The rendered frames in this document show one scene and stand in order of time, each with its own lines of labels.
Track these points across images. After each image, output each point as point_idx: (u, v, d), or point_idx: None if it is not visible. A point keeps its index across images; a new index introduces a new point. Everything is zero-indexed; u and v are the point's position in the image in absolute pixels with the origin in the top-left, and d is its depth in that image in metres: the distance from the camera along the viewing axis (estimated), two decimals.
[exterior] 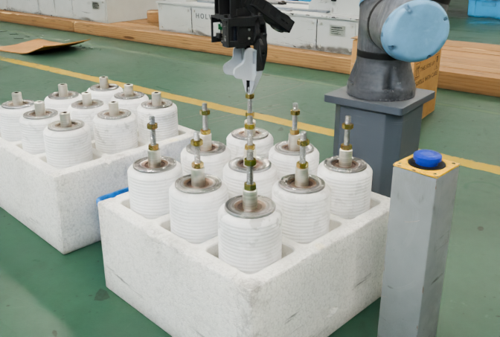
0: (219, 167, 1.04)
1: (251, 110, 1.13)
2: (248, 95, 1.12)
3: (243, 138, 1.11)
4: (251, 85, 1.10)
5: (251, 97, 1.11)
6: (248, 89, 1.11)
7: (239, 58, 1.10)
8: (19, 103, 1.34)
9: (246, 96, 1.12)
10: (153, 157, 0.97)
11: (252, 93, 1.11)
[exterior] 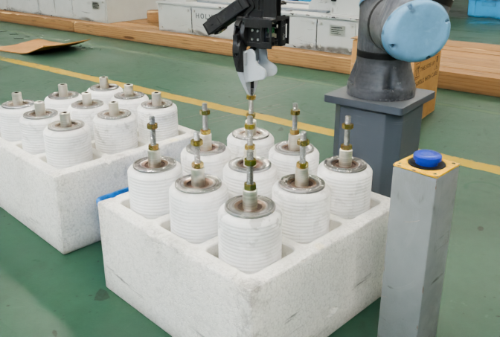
0: (219, 167, 1.04)
1: (251, 112, 1.12)
2: (254, 97, 1.11)
3: (244, 138, 1.11)
4: (251, 85, 1.11)
5: (247, 97, 1.12)
6: (251, 89, 1.11)
7: (251, 62, 1.07)
8: (19, 103, 1.34)
9: (255, 97, 1.12)
10: (153, 157, 0.97)
11: (250, 95, 1.11)
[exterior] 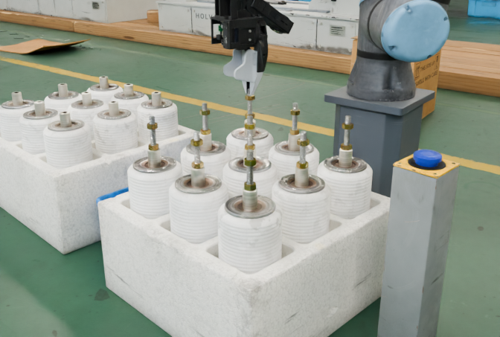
0: (219, 167, 1.04)
1: (251, 112, 1.13)
2: (250, 97, 1.12)
3: (243, 138, 1.11)
4: (251, 86, 1.10)
5: (249, 99, 1.11)
6: (247, 91, 1.11)
7: (239, 59, 1.10)
8: (19, 103, 1.34)
9: (248, 97, 1.12)
10: (153, 157, 0.97)
11: (253, 95, 1.11)
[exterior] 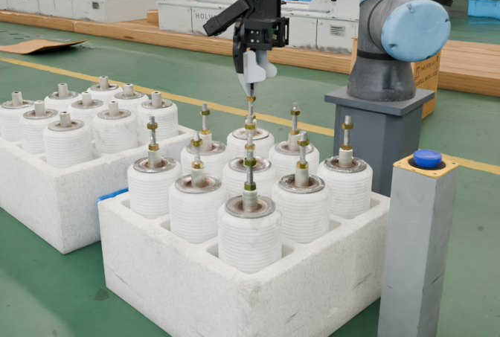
0: (219, 167, 1.04)
1: (250, 114, 1.12)
2: (254, 100, 1.11)
3: (244, 138, 1.11)
4: (250, 86, 1.11)
5: (248, 98, 1.12)
6: (252, 91, 1.11)
7: (251, 64, 1.07)
8: (19, 103, 1.34)
9: (255, 100, 1.11)
10: (153, 157, 0.97)
11: (248, 97, 1.11)
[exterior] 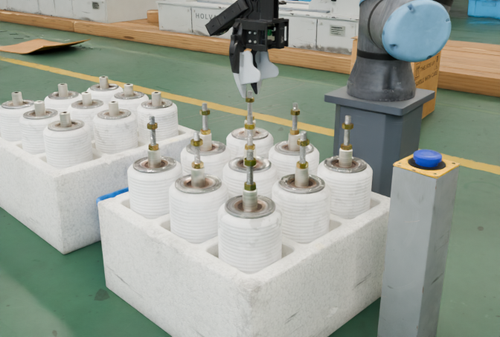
0: (219, 167, 1.04)
1: (249, 114, 1.13)
2: (245, 100, 1.12)
3: (243, 138, 1.11)
4: (254, 86, 1.12)
5: (254, 100, 1.11)
6: (250, 93, 1.11)
7: (248, 65, 1.06)
8: (19, 103, 1.34)
9: (245, 101, 1.11)
10: (153, 157, 0.97)
11: None
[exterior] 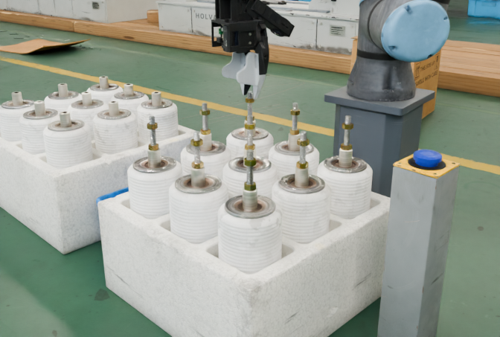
0: (219, 167, 1.04)
1: (248, 115, 1.12)
2: (251, 102, 1.11)
3: (243, 138, 1.11)
4: (255, 91, 1.10)
5: (248, 100, 1.12)
6: (251, 92, 1.11)
7: (238, 62, 1.10)
8: (19, 103, 1.34)
9: (253, 102, 1.11)
10: (153, 157, 0.97)
11: (247, 97, 1.11)
